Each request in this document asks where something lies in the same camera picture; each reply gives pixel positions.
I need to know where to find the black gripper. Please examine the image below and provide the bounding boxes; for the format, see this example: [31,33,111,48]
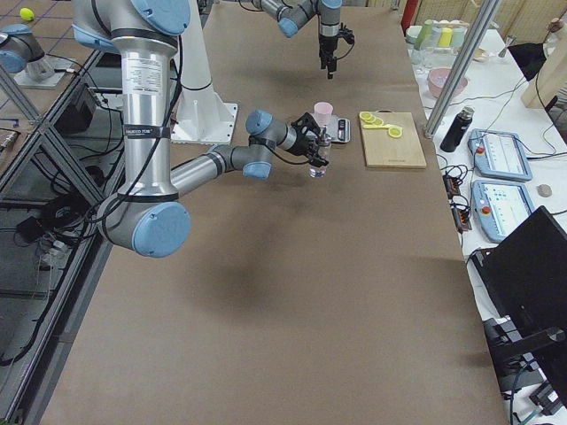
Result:
[318,24,355,80]
[290,112,329,166]

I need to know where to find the clear glass sauce bottle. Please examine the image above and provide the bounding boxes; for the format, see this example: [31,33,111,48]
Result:
[309,126,331,178]

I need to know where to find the pink plastic cup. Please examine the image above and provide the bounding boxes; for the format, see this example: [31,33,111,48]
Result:
[313,101,333,127]

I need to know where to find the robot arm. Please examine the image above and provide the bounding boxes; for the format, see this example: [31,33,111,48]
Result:
[73,1,329,258]
[252,0,355,80]

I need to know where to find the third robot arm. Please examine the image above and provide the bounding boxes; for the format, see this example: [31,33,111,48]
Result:
[1,24,62,89]

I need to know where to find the digital kitchen scale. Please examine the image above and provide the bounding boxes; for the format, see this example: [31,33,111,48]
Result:
[326,113,351,144]

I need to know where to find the green cup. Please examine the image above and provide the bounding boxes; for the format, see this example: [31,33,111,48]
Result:
[414,19,434,50]

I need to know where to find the yellow cup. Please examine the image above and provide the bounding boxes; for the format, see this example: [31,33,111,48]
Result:
[438,27,453,48]

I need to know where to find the yellow plastic knife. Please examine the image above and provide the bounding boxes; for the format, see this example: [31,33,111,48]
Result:
[362,124,392,129]

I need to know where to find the bamboo cutting board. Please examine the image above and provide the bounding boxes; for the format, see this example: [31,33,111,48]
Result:
[359,111,426,169]

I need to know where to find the lemon slice front single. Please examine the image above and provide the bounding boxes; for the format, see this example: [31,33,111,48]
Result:
[387,126,403,138]

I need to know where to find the pink bowl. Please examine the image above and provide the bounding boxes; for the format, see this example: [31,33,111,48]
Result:
[427,67,469,98]

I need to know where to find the white metal column base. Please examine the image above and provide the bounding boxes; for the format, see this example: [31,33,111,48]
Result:
[171,1,238,144]

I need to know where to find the black thermos bottle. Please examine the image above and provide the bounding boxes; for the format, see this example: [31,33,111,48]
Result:
[439,105,475,153]

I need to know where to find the black power strip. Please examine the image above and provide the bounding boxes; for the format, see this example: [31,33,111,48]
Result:
[442,174,471,234]

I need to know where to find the upper teach pendant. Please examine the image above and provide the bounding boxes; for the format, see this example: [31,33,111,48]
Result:
[468,128,532,182]

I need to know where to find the teach pendant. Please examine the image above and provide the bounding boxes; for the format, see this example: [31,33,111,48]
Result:
[468,128,532,182]
[471,179,535,243]

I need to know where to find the lower teach pendant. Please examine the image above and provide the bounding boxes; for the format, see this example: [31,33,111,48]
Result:
[471,179,535,243]

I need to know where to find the round brown coaster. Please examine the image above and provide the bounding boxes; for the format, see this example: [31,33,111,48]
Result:
[537,184,553,197]

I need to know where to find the black monitor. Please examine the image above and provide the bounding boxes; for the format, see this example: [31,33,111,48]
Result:
[473,206,566,403]

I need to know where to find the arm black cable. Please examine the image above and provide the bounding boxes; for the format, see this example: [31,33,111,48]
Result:
[265,141,318,167]
[238,0,358,63]

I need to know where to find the aluminium frame post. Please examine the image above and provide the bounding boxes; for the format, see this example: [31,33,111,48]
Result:
[423,0,501,139]

